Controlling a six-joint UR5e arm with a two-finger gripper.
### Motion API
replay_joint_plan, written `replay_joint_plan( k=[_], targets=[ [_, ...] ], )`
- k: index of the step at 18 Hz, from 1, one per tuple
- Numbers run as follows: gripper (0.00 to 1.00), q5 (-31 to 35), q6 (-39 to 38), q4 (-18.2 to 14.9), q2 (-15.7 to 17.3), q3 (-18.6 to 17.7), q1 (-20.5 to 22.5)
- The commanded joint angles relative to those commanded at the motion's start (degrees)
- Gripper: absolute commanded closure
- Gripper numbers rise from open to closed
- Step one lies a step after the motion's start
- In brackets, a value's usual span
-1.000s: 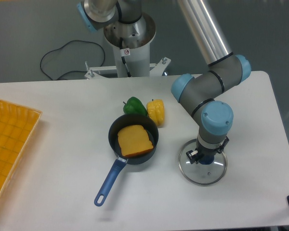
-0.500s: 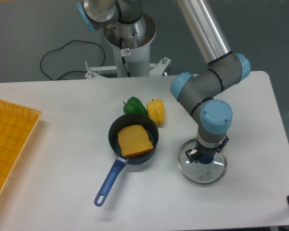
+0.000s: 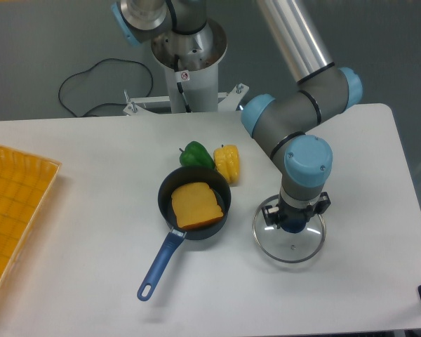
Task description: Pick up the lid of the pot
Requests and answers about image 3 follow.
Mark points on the yellow bell pepper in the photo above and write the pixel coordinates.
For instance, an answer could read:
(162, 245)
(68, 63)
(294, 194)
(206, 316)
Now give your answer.
(227, 162)

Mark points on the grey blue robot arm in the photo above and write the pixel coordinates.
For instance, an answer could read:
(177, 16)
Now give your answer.
(281, 128)

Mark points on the yellow plastic basket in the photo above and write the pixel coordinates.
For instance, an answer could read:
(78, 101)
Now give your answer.
(25, 182)

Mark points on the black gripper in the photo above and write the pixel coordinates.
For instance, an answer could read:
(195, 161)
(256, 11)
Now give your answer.
(283, 211)

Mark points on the green bell pepper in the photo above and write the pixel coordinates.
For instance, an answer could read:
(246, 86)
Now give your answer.
(195, 154)

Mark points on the dark saucepan blue handle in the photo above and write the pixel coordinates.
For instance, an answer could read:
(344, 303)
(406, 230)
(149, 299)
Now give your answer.
(176, 236)

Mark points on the glass pot lid blue knob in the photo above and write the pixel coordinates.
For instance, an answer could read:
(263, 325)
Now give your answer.
(281, 245)

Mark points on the toast bread slice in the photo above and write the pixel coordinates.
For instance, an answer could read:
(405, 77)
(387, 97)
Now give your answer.
(195, 206)

